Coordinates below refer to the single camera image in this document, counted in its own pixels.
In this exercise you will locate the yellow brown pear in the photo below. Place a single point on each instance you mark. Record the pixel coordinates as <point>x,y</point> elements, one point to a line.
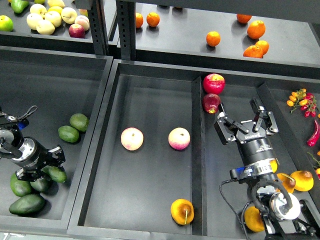
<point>182,211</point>

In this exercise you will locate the pink yellow apple right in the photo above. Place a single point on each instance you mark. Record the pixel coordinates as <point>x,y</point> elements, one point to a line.
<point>179,138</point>

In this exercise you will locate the bright red apple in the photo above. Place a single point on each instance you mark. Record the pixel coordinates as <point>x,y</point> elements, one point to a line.
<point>214,83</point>

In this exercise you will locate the black left tray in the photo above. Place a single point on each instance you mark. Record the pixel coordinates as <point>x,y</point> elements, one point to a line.
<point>60,84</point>

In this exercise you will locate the green avocado bottom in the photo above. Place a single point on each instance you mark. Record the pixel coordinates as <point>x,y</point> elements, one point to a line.
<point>27,205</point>

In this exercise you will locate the pink yellow apple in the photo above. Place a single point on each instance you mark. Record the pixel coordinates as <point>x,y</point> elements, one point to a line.
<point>179,138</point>
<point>131,138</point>

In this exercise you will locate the black middle tray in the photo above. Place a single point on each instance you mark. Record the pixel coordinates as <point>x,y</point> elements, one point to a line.
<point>127,194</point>

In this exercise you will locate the yellow pear bottom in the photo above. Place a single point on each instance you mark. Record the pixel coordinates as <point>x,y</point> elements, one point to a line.
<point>253,220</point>

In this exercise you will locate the green avocado lower left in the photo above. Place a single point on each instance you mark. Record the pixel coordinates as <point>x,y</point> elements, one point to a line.
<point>19,187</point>

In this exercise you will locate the pink peach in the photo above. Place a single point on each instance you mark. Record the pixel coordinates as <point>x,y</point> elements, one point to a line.
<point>83,21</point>

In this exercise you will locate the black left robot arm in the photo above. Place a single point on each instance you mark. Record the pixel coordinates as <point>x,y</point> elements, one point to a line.
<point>11,137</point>

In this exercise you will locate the pale yellow pear left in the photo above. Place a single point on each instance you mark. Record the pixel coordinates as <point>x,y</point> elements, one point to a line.
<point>32,20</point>

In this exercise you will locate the yellow pear with stem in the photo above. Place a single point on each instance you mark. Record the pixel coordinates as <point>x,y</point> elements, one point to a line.
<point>287,181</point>

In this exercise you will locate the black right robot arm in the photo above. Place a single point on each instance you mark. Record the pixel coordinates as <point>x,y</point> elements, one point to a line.
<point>284,217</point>

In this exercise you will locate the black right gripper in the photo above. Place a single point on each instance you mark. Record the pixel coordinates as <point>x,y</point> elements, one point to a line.
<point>252,146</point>

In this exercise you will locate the green avocado upper right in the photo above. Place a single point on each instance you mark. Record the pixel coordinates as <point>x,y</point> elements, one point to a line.
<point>79,121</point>

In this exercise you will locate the orange middle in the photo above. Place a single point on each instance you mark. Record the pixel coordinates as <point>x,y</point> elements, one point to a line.
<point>213,38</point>

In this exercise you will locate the orange lower right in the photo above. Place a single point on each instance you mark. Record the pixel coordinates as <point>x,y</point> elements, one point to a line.
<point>264,45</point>

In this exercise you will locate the yellow pear hidden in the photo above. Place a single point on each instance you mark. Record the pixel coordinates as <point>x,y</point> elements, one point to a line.
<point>274,165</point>

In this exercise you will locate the orange top right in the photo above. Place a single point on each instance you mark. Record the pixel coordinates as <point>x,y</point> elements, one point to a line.
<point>243,18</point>

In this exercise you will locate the dark green avocado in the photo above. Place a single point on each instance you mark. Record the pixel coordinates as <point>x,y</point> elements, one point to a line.
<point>56,173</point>

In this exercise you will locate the orange lower front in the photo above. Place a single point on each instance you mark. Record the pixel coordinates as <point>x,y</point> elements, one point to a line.
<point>253,51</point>

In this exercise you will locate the black slanted divider bar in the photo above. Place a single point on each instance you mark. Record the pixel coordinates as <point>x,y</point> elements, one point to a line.
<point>293,133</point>

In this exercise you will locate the red chili pepper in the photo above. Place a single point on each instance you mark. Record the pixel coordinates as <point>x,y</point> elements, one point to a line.
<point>315,136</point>

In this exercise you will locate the yellow pear far right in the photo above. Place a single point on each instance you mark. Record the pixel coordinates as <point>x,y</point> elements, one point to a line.
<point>304,180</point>

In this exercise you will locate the cherry tomato bunch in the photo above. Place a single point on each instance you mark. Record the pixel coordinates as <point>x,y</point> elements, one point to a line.
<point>303,100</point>

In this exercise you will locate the dark red shelf apple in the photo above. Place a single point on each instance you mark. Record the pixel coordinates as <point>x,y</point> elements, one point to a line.
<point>76,31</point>

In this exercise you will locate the black tray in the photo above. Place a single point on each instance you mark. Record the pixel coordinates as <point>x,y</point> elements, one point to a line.
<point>127,194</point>
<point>60,84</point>

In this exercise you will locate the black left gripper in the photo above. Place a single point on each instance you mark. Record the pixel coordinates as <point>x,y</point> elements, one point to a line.
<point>35,157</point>

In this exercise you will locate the large orange right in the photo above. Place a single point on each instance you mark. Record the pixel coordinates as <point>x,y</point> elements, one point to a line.
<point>256,29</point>

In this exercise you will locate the pink yellow apple left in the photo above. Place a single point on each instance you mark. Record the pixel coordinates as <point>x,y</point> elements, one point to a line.
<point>131,138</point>

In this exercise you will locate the pale yellow pear front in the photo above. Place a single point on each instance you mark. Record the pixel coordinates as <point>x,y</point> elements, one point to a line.
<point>45,27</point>

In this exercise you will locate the black shelf post left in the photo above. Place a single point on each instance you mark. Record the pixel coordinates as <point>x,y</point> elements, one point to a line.
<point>97,21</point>

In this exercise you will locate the green avocado upper left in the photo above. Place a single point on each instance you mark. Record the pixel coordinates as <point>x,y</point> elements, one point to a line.
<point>68,133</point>

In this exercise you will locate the green avocado lower middle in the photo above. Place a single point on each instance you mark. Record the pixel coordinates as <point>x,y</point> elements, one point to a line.
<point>41,185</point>

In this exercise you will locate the green apple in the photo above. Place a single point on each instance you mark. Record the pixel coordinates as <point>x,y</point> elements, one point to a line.
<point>6,24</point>

